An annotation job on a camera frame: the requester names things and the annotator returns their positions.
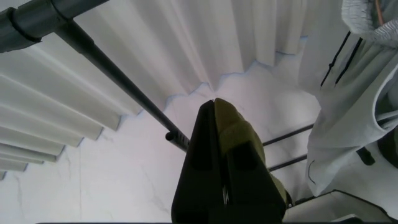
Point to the black clothes rack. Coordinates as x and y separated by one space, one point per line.
109 70

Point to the white curtain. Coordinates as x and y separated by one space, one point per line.
155 46

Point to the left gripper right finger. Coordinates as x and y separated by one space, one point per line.
252 193

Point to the green garment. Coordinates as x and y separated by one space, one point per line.
236 127

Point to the pale grey shorts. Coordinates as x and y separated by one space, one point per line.
348 109

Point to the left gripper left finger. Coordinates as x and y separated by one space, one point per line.
199 180

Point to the pink clothes hanger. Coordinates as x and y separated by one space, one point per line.
378 12

